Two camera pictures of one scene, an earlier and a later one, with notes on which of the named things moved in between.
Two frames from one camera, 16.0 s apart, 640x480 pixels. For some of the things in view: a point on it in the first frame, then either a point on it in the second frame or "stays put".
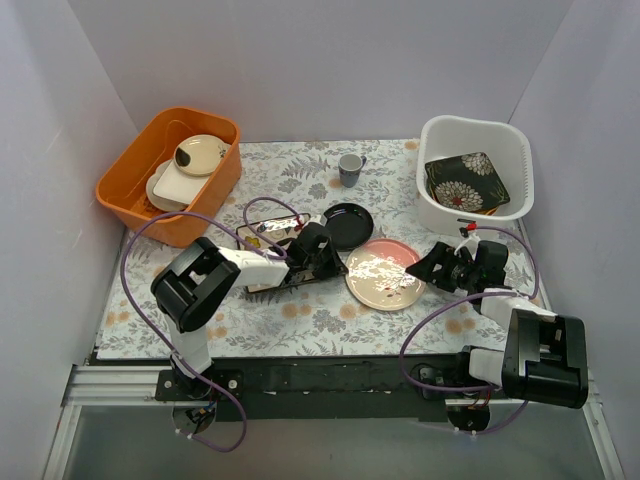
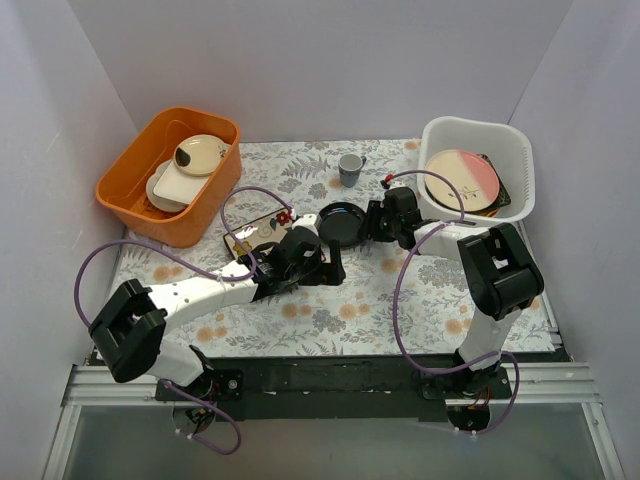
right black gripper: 445,270 to 373,223
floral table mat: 328,259 stays put
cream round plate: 158,202 stays put
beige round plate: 200,155 stays put
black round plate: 349,225 stays put
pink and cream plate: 377,276 to 473,175
